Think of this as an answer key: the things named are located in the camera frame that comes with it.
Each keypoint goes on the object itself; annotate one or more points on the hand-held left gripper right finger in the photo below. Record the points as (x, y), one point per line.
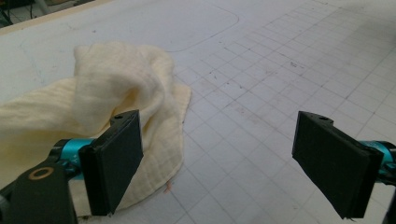
(333, 165)

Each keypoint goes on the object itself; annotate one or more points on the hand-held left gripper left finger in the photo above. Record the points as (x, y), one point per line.
(112, 161)

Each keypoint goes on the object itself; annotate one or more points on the cream gauze cloth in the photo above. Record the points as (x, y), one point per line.
(118, 84)

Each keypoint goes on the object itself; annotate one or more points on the white grid mat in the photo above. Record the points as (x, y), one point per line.
(264, 93)

